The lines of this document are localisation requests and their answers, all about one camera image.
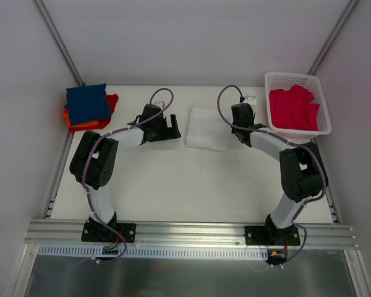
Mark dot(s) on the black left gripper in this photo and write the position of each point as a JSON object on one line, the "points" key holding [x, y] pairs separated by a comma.
{"points": [[166, 129]]}

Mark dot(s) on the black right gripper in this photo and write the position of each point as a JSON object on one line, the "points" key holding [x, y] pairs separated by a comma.
{"points": [[243, 133]]}

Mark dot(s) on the white t shirt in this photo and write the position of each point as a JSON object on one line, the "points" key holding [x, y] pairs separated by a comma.
{"points": [[207, 130]]}

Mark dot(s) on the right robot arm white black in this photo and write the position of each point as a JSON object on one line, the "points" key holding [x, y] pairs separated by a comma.
{"points": [[301, 170]]}

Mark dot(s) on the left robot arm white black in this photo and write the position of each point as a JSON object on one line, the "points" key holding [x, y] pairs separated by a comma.
{"points": [[93, 162]]}

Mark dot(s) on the crumpled pink t shirt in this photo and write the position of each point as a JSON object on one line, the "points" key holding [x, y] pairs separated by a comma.
{"points": [[293, 109]]}

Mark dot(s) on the white plastic basket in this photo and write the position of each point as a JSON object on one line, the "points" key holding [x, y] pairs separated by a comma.
{"points": [[285, 80]]}

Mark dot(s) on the folded blue t shirt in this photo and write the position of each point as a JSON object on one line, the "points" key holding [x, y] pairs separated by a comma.
{"points": [[87, 103]]}

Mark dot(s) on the folded orange t shirt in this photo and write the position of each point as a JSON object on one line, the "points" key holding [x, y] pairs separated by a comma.
{"points": [[85, 125]]}

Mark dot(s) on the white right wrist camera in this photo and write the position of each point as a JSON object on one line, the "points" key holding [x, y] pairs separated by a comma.
{"points": [[249, 99]]}

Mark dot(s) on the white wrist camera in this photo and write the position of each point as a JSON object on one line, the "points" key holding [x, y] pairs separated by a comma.
{"points": [[249, 99], [160, 104]]}

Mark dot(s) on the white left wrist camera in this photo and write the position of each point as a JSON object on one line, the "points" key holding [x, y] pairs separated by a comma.
{"points": [[160, 104]]}

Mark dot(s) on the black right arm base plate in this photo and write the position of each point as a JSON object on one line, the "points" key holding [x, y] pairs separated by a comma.
{"points": [[263, 236]]}

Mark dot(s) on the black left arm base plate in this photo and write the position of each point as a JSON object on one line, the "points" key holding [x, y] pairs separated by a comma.
{"points": [[94, 232]]}

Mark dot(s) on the right aluminium frame post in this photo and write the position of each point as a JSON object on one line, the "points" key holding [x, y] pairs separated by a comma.
{"points": [[343, 18]]}

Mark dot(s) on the aluminium frame post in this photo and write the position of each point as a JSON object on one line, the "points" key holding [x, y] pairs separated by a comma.
{"points": [[59, 42], [343, 18]]}

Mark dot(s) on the left aluminium frame post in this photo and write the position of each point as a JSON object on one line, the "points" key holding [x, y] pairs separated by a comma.
{"points": [[59, 42]]}

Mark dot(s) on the white slotted cable duct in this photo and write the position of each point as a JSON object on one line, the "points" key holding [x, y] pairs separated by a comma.
{"points": [[154, 252]]}

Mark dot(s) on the aluminium mounting rail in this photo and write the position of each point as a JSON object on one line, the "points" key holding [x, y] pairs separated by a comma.
{"points": [[205, 235]]}

